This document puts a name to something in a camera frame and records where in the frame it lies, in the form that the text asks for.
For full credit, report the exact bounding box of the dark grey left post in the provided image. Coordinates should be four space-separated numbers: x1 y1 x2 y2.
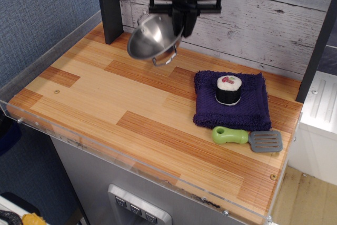
99 0 124 44

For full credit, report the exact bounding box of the purple cloth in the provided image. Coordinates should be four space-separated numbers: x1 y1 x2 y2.
193 70 272 131

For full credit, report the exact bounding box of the clear acrylic front guard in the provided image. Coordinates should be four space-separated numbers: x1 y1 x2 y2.
1 96 302 224

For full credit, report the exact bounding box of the small stainless steel pot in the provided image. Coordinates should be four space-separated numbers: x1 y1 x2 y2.
127 12 183 67

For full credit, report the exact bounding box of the toy sushi roll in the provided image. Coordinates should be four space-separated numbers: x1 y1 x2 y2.
216 75 242 106

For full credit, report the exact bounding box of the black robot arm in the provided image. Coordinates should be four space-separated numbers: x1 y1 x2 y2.
148 0 222 37

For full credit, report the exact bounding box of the dark grey right post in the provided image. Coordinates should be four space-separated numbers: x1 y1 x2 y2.
295 0 336 103

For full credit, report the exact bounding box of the dark grey post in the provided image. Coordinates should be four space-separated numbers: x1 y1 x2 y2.
295 0 336 103
99 0 124 44

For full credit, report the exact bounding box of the yellow object at corner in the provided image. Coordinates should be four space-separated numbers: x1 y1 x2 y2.
22 213 47 225

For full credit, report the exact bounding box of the grey toy fridge cabinet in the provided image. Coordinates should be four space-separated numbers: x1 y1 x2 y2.
52 138 240 224

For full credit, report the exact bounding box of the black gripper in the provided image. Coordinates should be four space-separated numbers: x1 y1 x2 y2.
148 0 222 37

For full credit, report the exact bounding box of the green handled grey toy spatula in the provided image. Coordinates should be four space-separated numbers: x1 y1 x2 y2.
212 126 283 153

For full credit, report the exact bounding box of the silver dispenser button panel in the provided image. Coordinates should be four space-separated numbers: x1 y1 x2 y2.
107 184 172 224

